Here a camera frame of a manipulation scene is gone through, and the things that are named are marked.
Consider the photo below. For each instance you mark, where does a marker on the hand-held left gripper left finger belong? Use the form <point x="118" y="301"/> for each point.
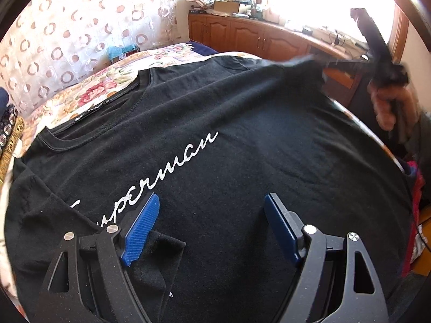
<point x="143" y="228"/>

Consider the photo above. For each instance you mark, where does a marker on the cardboard box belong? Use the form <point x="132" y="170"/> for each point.
<point x="229" y="7"/>

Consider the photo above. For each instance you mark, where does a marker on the pile of colourful clothes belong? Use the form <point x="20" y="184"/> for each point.
<point x="419" y="188"/>

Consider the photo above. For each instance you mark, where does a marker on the person's right forearm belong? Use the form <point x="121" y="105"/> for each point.
<point x="424" y="134"/>

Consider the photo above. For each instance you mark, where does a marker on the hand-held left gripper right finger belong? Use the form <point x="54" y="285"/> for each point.
<point x="279" y="228"/>

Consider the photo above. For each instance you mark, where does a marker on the blue cloth bundle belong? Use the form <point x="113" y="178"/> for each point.
<point x="116" y="52"/>

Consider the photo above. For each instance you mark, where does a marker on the dark beaded cloth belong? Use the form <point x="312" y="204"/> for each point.
<point x="8" y="124"/>

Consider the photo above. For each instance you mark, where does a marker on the dark blue bedsheet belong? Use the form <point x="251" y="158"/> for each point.
<point x="205" y="48"/>

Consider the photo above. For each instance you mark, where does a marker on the window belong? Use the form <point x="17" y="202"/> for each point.
<point x="303" y="0"/>

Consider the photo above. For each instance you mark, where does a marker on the circle pattern curtain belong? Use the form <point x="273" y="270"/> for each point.
<point x="67" y="23"/>

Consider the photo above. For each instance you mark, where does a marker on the floral bedsheet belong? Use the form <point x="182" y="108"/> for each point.
<point x="101" y="84"/>

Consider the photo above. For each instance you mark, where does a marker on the person's right hand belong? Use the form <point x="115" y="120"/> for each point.
<point x="384" y="107"/>

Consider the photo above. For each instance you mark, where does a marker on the wooden cabinet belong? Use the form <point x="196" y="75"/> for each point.
<point x="242" y="37"/>

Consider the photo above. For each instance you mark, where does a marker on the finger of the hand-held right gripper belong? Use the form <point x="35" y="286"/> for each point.
<point x="346" y="62"/>

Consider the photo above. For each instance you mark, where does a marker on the black t-shirt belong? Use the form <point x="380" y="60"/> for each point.
<point x="219" y="175"/>

